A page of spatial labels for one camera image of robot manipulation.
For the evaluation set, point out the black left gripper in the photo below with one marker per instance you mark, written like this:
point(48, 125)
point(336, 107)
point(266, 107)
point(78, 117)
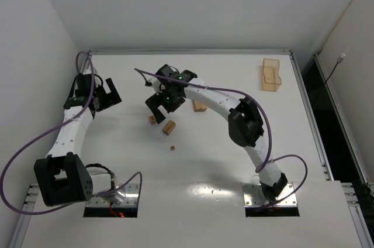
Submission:
point(103, 96)

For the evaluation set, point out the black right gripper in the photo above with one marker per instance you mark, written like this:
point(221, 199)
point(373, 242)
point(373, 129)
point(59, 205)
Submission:
point(163, 102)

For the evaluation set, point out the wood cube numbered two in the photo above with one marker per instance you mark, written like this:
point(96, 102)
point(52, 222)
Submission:
point(152, 120)

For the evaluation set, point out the dark striped wood block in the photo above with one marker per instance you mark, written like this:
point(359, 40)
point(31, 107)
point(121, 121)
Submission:
point(169, 127)

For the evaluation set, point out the long light wood plank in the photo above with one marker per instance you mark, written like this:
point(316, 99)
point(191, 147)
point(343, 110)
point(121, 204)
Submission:
point(195, 105)

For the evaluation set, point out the engraved light wood plank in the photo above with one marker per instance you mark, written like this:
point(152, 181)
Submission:
point(202, 107)

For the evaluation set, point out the transparent orange plastic box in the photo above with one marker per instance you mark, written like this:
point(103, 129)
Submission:
point(271, 81)

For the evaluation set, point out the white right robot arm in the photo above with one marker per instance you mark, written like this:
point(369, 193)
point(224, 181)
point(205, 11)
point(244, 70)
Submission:
point(248, 125)

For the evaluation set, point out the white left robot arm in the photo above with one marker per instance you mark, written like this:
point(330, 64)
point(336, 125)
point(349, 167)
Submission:
point(61, 175)

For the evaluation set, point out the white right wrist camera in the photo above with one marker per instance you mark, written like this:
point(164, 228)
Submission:
point(155, 84)

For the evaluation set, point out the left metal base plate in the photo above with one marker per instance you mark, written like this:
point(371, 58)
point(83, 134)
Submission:
point(127, 198)

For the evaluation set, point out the black wall cable white plug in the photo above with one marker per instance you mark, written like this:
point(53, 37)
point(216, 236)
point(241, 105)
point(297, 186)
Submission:
point(323, 85)

